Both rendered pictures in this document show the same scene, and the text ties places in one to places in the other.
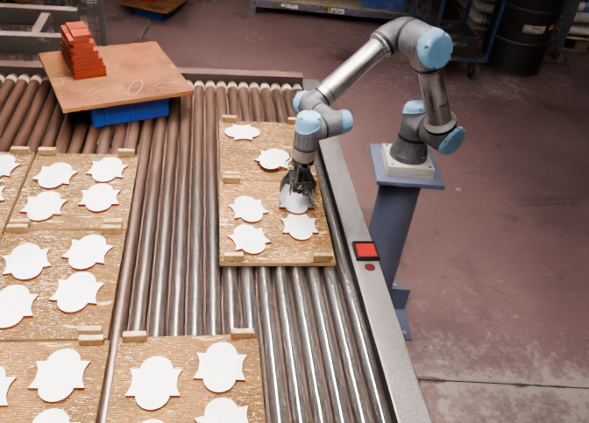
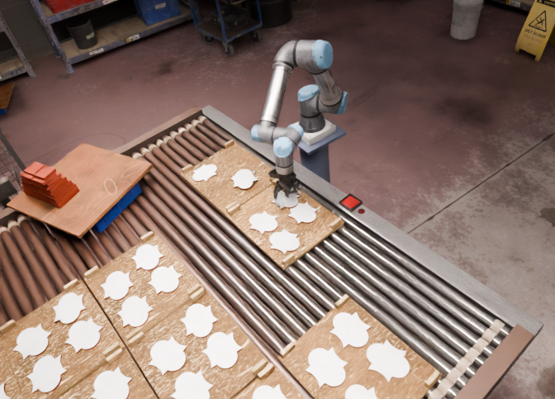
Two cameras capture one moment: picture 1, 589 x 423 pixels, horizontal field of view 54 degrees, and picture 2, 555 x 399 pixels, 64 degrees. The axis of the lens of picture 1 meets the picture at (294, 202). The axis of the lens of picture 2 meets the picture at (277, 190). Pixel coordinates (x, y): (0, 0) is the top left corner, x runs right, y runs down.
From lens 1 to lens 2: 0.68 m
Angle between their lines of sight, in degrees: 18
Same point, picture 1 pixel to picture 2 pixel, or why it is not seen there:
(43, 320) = (221, 382)
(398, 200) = (320, 156)
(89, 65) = (65, 191)
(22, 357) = not seen: outside the picture
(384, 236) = not seen: hidden behind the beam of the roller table
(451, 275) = (348, 178)
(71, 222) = (164, 308)
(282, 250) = (308, 235)
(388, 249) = not seen: hidden behind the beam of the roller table
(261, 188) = (256, 203)
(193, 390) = (349, 353)
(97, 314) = (249, 353)
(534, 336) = (416, 186)
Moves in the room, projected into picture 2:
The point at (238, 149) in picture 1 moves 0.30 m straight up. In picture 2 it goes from (214, 186) to (200, 138)
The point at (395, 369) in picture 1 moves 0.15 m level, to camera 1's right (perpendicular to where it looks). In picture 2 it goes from (429, 261) to (458, 244)
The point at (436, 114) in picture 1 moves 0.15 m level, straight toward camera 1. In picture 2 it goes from (331, 92) to (343, 108)
